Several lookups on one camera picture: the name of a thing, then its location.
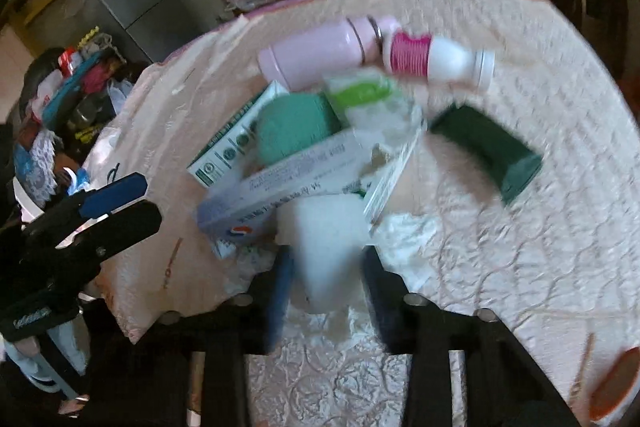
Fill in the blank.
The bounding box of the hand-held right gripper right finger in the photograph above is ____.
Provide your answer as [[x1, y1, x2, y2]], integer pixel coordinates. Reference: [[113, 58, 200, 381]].
[[360, 248, 581, 427]]

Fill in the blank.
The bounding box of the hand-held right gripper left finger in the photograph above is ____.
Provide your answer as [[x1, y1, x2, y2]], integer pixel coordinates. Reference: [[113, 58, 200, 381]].
[[145, 248, 301, 427]]

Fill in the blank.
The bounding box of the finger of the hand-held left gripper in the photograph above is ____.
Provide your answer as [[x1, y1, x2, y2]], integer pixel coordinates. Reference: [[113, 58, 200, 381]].
[[30, 173, 149, 234], [22, 201, 164, 269]]

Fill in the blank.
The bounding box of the white toothpaste box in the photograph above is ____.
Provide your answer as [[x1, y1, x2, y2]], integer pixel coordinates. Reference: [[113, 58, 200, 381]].
[[196, 128, 427, 239]]

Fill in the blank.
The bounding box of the green and white carton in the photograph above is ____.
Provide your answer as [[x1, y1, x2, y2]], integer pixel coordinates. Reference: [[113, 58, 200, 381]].
[[187, 79, 292, 190]]

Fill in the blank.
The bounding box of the dark green box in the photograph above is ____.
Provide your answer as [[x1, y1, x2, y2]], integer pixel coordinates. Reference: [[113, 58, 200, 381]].
[[429, 103, 545, 206]]

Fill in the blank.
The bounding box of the white packet with green label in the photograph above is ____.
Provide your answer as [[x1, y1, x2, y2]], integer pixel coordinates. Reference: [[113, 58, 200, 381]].
[[322, 69, 427, 144]]

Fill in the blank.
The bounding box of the white tissue sheet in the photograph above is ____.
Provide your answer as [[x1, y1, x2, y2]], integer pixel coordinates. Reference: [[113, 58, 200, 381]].
[[225, 212, 451, 344]]

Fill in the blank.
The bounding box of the white lace cloth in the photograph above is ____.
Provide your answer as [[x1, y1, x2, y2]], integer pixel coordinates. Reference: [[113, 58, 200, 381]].
[[14, 127, 67, 208]]

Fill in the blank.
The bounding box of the teal bag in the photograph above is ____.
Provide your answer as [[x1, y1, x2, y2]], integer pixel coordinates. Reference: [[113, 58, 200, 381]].
[[42, 52, 117, 128]]

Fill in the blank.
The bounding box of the pink quilted blanket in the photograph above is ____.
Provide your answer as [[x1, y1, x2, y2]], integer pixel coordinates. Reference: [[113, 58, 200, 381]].
[[82, 0, 640, 427]]

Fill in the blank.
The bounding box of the pink thermos bottle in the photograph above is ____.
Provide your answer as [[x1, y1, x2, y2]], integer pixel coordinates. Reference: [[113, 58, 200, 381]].
[[257, 16, 401, 92]]

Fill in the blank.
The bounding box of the white bottle with pink label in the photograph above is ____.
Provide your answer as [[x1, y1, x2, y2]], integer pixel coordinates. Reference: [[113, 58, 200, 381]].
[[382, 32, 497, 90]]

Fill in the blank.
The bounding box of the orange round object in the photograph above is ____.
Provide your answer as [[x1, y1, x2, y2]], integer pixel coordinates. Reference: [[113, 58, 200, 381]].
[[587, 347, 640, 424]]

